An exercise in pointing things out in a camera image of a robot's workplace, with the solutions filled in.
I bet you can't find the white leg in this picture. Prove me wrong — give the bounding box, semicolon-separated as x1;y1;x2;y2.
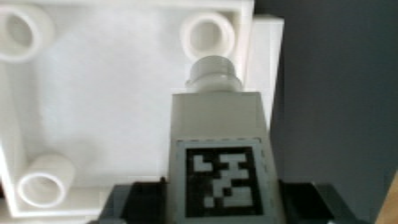
165;56;286;224

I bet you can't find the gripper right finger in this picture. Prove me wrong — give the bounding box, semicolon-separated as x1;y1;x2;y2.
279;182;362;224

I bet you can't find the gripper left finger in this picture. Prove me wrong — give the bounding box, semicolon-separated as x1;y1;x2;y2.
87;178;167;224

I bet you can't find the white square tabletop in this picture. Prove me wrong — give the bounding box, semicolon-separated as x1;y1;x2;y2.
0;0;284;218

